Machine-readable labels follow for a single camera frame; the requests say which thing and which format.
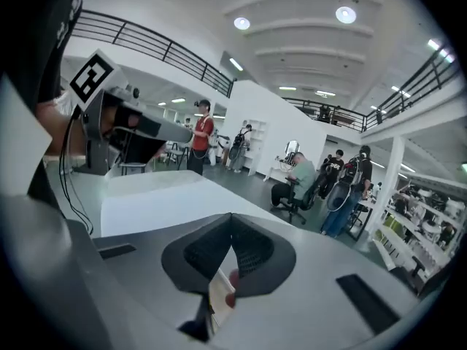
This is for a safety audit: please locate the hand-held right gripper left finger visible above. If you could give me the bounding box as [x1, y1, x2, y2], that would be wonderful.
[93, 212, 233, 350]

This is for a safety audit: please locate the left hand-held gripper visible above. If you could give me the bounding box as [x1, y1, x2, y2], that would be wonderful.
[69, 48, 193, 176]

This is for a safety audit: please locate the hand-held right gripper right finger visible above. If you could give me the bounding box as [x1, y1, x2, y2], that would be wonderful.
[211, 212, 435, 350]

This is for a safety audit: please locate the person's left forearm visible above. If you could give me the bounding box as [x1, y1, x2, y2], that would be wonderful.
[35, 93, 88, 157]

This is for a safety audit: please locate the white shelving rack with items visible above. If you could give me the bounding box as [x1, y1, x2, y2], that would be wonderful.
[371, 171, 467, 273]

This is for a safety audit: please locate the black office chair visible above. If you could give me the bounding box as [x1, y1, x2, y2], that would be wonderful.
[280, 175, 329, 226]

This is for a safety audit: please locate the black balcony railing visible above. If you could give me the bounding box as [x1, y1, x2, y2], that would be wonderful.
[71, 9, 235, 98]
[282, 45, 461, 134]

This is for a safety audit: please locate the white table mat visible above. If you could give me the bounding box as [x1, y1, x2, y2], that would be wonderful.
[100, 173, 293, 238]

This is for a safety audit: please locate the white shelf unit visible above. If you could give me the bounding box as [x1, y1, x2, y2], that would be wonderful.
[247, 119, 268, 177]

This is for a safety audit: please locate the white vanity desk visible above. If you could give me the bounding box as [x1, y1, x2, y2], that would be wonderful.
[262, 155, 293, 182]

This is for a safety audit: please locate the white support column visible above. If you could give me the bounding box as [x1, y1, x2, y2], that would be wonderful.
[364, 136, 406, 235]

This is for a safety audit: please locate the person's black shirt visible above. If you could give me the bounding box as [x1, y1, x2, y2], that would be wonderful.
[0, 0, 84, 213]

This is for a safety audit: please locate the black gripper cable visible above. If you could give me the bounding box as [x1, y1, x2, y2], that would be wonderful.
[58, 106, 95, 235]

